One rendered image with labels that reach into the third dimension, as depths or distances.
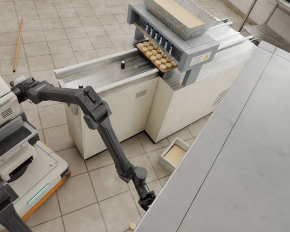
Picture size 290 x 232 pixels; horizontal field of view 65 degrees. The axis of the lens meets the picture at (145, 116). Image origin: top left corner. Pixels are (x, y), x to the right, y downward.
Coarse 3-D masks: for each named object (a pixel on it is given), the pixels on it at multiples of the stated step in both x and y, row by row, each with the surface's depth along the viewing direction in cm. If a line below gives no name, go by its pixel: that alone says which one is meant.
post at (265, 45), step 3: (261, 42) 42; (264, 42) 42; (258, 45) 42; (261, 45) 42; (264, 45) 42; (267, 45) 42; (270, 45) 42; (264, 48) 41; (267, 48) 41; (270, 48) 41; (273, 48) 42; (270, 51) 41; (273, 51) 41
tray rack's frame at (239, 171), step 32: (256, 64) 37; (288, 64) 39; (224, 96) 31; (256, 96) 32; (288, 96) 33; (224, 128) 27; (256, 128) 28; (288, 128) 29; (192, 160) 24; (224, 160) 24; (256, 160) 25; (288, 160) 26; (160, 192) 21; (192, 192) 21; (224, 192) 22; (256, 192) 23; (288, 192) 23; (160, 224) 19; (192, 224) 20; (224, 224) 20; (256, 224) 21; (288, 224) 21
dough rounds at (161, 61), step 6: (144, 42) 195; (150, 42) 197; (144, 48) 190; (150, 48) 191; (156, 48) 195; (150, 54) 186; (156, 54) 190; (156, 60) 182; (162, 60) 184; (168, 60) 186; (162, 66) 179; (168, 66) 180; (174, 66) 185
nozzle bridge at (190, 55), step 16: (128, 16) 187; (144, 16) 172; (144, 32) 184; (160, 32) 163; (160, 48) 175; (176, 48) 168; (192, 48) 155; (208, 48) 159; (192, 64) 162; (192, 80) 180
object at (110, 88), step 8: (240, 40) 230; (248, 40) 239; (224, 48) 219; (144, 72) 174; (152, 72) 176; (160, 72) 182; (128, 80) 165; (136, 80) 170; (144, 80) 176; (104, 88) 156; (112, 88) 160; (120, 88) 166
